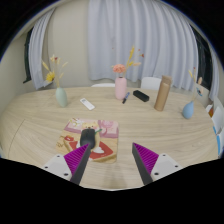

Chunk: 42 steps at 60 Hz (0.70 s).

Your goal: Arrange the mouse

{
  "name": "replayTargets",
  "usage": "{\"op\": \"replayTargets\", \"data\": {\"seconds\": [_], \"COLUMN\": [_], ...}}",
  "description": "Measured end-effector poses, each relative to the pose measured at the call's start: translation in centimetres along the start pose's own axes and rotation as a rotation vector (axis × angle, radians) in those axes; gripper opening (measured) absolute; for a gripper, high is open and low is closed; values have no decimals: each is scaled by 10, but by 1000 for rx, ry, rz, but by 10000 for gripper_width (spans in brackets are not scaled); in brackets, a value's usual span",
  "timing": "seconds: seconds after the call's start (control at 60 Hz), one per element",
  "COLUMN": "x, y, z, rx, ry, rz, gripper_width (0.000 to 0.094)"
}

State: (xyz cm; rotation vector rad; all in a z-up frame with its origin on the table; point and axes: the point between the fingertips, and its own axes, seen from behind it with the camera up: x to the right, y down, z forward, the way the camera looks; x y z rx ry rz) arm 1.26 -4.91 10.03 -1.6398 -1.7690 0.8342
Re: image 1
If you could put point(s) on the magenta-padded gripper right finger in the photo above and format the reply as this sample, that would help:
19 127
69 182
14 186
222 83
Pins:
146 159

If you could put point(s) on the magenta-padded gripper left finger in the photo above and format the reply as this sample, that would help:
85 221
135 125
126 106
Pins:
77 159

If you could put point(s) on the black computer mouse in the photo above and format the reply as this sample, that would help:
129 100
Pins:
87 136

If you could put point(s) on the cartoon print mouse pad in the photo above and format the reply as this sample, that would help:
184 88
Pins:
106 140

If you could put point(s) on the small white remote control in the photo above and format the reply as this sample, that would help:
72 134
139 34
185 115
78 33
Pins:
87 104

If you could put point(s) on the green vase with dried flowers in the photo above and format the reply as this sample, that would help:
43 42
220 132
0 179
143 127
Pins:
61 98

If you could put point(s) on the small black box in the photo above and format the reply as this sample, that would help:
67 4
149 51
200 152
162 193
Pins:
141 96

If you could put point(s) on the blue vase with dried flowers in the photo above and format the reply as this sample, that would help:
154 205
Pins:
188 110

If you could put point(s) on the tan insulated bottle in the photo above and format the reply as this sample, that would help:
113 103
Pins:
162 95

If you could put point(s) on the pink vase with dried flowers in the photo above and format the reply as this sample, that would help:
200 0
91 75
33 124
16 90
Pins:
120 88

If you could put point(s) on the narrow white curtain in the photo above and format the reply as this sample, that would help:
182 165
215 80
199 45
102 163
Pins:
38 50
214 76

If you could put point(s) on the dark window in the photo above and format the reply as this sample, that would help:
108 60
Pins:
204 63
26 56

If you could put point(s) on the wide white curtain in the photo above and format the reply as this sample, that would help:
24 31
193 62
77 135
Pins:
146 36

